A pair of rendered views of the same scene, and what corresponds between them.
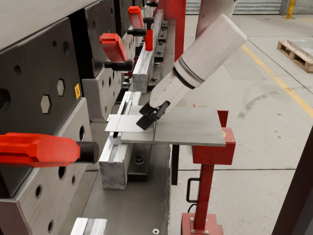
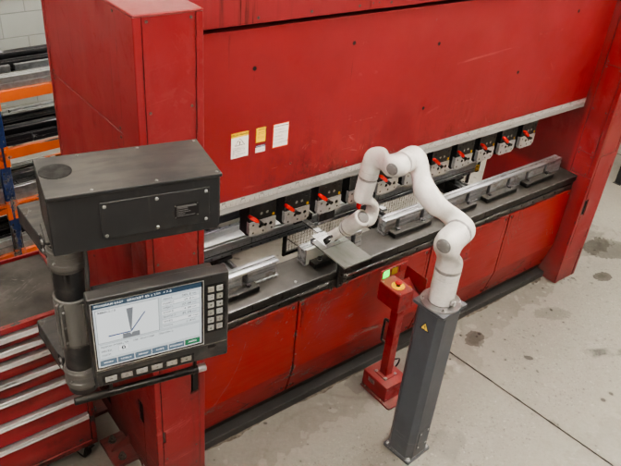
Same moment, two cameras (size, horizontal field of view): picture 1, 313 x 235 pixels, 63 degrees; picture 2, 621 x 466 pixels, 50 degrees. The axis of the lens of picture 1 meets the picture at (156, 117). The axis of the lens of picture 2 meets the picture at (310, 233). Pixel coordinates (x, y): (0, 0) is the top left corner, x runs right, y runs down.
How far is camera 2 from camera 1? 2.88 m
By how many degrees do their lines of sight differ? 38
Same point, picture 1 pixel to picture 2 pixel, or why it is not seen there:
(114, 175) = (301, 255)
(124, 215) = (293, 272)
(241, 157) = (516, 379)
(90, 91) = (283, 214)
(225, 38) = (352, 220)
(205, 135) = (343, 261)
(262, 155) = (545, 395)
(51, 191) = (255, 227)
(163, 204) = (309, 278)
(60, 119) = (264, 216)
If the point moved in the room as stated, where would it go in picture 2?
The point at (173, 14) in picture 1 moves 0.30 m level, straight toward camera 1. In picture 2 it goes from (577, 168) to (551, 178)
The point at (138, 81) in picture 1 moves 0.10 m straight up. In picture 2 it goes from (381, 224) to (383, 208)
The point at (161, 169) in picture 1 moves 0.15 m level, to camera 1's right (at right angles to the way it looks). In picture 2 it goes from (327, 270) to (347, 284)
